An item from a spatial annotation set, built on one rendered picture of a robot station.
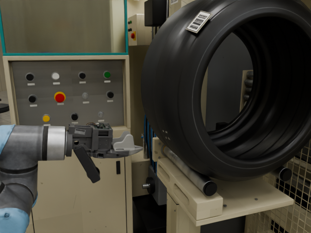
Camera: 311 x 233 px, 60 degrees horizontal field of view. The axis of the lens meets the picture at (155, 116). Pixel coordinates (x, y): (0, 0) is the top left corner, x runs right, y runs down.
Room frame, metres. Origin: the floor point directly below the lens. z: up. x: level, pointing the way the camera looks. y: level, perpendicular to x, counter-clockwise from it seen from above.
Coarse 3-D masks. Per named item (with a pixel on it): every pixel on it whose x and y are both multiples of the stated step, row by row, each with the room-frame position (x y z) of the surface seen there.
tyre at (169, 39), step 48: (240, 0) 0.71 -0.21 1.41; (288, 0) 0.75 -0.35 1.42; (192, 48) 0.67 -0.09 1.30; (288, 48) 0.98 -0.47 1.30; (144, 96) 0.82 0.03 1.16; (192, 96) 0.66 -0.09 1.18; (288, 96) 0.99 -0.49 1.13; (192, 144) 0.67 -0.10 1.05; (240, 144) 0.99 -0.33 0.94; (288, 144) 0.78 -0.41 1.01
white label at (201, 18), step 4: (200, 12) 0.70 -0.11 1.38; (204, 12) 0.70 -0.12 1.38; (208, 12) 0.69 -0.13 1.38; (196, 16) 0.70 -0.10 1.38; (200, 16) 0.69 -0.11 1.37; (204, 16) 0.69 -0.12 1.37; (208, 16) 0.68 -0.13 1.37; (196, 20) 0.69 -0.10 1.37; (200, 20) 0.68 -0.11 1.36; (204, 20) 0.68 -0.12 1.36; (192, 24) 0.69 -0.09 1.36; (196, 24) 0.68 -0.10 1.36; (200, 24) 0.68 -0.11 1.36; (204, 24) 0.67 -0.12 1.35; (188, 28) 0.69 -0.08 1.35; (192, 28) 0.68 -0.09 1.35; (196, 28) 0.67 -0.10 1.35; (200, 28) 0.67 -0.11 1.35; (196, 32) 0.67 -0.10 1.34
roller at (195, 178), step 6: (168, 150) 0.98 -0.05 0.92; (168, 156) 0.97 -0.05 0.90; (174, 156) 0.93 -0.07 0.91; (174, 162) 0.91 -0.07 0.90; (180, 162) 0.87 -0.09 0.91; (180, 168) 0.86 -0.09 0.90; (186, 168) 0.83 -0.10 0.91; (186, 174) 0.82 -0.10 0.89; (192, 174) 0.78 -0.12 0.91; (198, 174) 0.77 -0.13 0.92; (192, 180) 0.78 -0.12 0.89; (198, 180) 0.75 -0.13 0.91; (204, 180) 0.73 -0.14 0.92; (210, 180) 0.72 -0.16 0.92; (198, 186) 0.74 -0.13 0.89; (204, 186) 0.71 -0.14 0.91; (210, 186) 0.71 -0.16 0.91; (216, 186) 0.72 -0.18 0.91; (204, 192) 0.71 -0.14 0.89; (210, 192) 0.71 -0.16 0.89
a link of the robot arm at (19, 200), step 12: (0, 192) 0.49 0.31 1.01; (12, 192) 0.52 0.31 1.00; (24, 192) 0.56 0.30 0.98; (0, 204) 0.48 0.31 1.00; (12, 204) 0.49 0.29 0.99; (24, 204) 0.52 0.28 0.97; (0, 216) 0.46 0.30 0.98; (12, 216) 0.47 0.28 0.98; (24, 216) 0.49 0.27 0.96; (0, 228) 0.46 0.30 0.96; (12, 228) 0.47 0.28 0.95; (24, 228) 0.48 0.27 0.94
